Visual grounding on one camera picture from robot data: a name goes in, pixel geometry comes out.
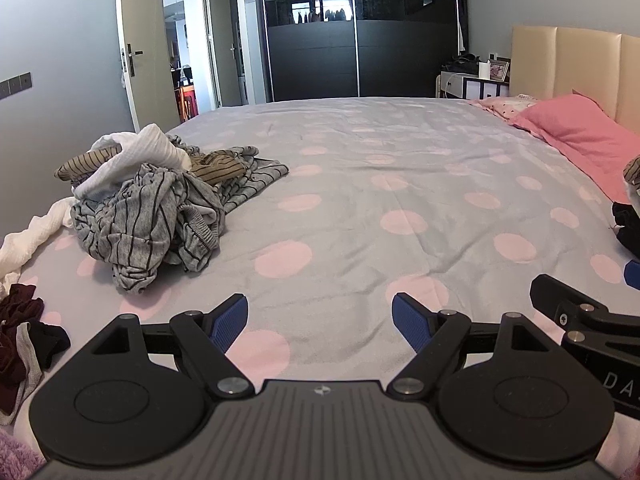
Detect black bag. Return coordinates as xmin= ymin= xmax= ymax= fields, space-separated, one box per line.
xmin=442 ymin=52 xmax=484 ymax=75

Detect maroon cloth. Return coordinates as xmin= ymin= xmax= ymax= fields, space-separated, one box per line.
xmin=0 ymin=283 xmax=46 ymax=403

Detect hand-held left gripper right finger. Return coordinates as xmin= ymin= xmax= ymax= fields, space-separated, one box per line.
xmin=387 ymin=292 xmax=556 ymax=401

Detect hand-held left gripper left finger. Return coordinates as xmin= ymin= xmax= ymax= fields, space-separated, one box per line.
xmin=92 ymin=292 xmax=253 ymax=401

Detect brown striped garment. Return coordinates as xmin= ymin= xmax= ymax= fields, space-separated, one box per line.
xmin=189 ymin=151 xmax=252 ymax=187

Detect orange hallway object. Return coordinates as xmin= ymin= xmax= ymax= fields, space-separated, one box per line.
xmin=176 ymin=84 xmax=199 ymax=122

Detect folded black clothes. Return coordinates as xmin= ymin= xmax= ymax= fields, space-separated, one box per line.
xmin=610 ymin=201 xmax=640 ymax=264

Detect black sliding-door wardrobe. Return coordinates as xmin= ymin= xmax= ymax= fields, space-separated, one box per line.
xmin=256 ymin=0 xmax=467 ymax=104

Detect white hallway door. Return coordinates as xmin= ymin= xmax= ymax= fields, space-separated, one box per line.
xmin=200 ymin=0 xmax=267 ymax=109

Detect grey wall switch panel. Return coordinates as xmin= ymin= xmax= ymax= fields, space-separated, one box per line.
xmin=0 ymin=72 xmax=34 ymax=100

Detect grey black-striped garment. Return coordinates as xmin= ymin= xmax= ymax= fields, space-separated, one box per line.
xmin=69 ymin=162 xmax=228 ymax=295

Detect grey knit cloth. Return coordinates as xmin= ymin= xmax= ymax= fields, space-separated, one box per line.
xmin=0 ymin=322 xmax=45 ymax=427

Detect white nightstand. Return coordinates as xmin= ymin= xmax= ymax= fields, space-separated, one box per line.
xmin=434 ymin=71 xmax=511 ymax=101

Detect lilac fluffy blanket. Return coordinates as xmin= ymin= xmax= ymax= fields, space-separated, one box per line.
xmin=0 ymin=426 xmax=48 ymax=480

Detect grey pink-dotted duvet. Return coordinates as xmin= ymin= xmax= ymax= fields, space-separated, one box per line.
xmin=0 ymin=96 xmax=640 ymax=480

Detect black cloth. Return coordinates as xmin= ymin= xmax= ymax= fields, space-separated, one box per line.
xmin=29 ymin=321 xmax=72 ymax=372

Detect cream room door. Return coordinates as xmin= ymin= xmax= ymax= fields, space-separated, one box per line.
xmin=114 ymin=0 xmax=182 ymax=134

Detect white ribbed garment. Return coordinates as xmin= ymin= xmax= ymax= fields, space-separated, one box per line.
xmin=72 ymin=123 xmax=194 ymax=202

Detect white crinkled cloth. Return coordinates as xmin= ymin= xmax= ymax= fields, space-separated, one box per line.
xmin=0 ymin=196 xmax=77 ymax=286

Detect tan dark-striped garment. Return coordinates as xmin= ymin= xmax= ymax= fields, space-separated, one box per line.
xmin=55 ymin=144 xmax=124 ymax=184

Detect beige padded headboard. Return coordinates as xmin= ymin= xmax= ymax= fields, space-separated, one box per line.
xmin=510 ymin=24 xmax=640 ymax=133

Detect metal door handle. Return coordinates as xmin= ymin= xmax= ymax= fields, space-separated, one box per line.
xmin=120 ymin=43 xmax=146 ymax=79

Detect light pink printed pillow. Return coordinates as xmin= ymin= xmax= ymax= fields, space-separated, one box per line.
xmin=467 ymin=92 xmax=542 ymax=122

